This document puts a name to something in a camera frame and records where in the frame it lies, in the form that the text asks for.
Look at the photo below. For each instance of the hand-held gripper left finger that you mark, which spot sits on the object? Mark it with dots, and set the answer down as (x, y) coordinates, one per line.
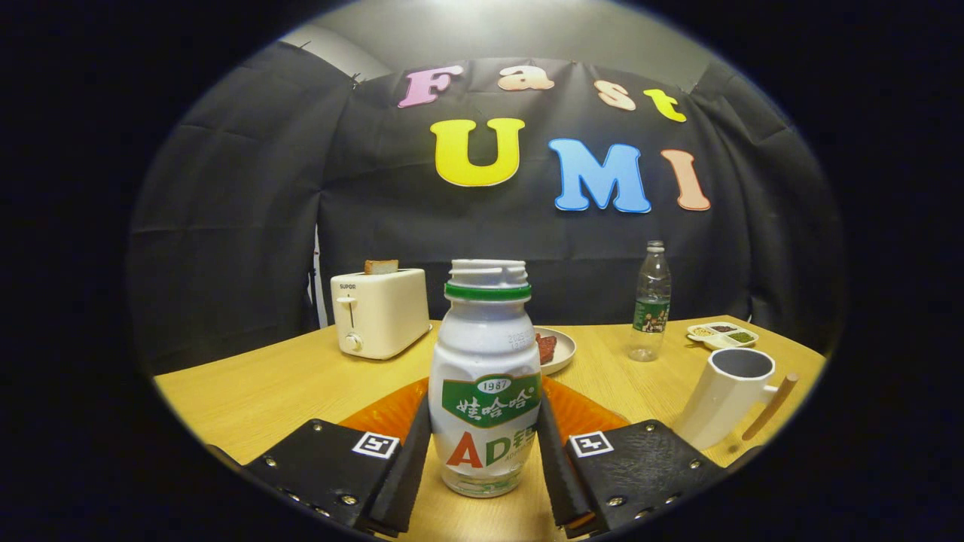
(403, 467)

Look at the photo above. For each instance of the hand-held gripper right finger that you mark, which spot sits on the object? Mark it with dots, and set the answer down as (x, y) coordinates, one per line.
(561, 474)

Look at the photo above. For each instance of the white juice bottle green label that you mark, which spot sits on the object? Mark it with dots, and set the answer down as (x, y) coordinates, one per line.
(482, 346)

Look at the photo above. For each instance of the clear water bottle green label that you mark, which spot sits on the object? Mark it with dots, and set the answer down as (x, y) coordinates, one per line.
(651, 316)

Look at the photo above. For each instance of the white round plate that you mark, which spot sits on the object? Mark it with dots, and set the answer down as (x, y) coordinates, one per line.
(565, 350)

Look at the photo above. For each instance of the red meat slices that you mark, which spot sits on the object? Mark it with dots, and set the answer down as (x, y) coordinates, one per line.
(546, 348)

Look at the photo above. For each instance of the cream toaster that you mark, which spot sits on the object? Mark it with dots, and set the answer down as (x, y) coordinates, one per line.
(380, 312)

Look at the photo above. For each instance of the wooden table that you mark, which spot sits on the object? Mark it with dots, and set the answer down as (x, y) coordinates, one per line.
(263, 391)

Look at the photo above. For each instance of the toast slice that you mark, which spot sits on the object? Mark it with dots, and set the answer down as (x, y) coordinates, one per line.
(381, 266)

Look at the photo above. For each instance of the white divided dish with beans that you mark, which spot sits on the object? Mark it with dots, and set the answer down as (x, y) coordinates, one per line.
(723, 335)

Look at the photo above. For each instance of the black backdrop cloth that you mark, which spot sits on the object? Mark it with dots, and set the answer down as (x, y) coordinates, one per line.
(248, 226)

